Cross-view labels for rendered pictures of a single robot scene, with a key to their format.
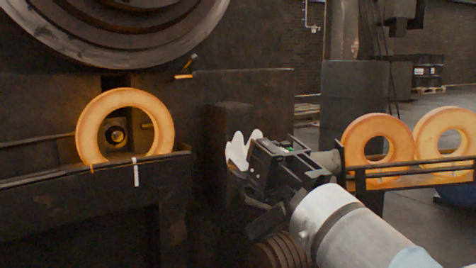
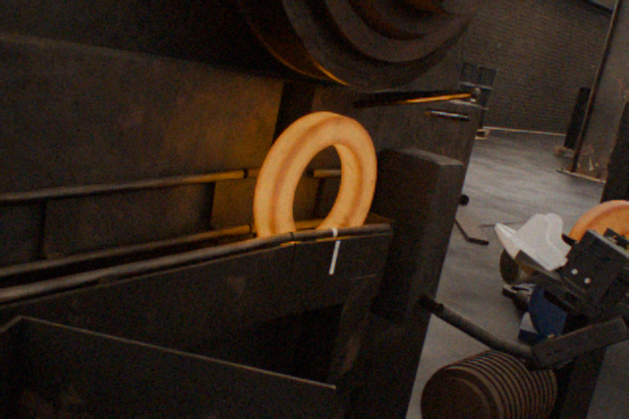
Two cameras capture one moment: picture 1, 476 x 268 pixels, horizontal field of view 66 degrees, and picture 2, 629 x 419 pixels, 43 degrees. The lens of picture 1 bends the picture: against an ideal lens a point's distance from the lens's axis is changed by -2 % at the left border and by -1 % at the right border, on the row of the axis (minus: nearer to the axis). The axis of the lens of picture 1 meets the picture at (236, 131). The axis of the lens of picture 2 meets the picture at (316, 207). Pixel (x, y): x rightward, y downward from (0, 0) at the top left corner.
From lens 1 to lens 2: 0.56 m
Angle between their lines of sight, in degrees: 20
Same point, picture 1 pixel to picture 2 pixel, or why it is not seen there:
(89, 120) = (296, 161)
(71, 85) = (249, 93)
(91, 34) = (356, 31)
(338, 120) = not seen: hidden behind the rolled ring
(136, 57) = (377, 72)
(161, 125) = (365, 179)
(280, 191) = (614, 302)
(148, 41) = (404, 52)
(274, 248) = (486, 385)
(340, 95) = not seen: hidden behind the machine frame
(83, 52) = (330, 56)
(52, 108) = (217, 129)
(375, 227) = not seen: outside the picture
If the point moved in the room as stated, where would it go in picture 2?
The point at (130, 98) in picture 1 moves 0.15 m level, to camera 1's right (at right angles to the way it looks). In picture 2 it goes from (345, 132) to (458, 151)
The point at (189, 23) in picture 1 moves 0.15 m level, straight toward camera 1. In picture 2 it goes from (447, 30) to (528, 41)
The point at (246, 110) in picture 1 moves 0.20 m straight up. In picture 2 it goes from (459, 171) to (494, 26)
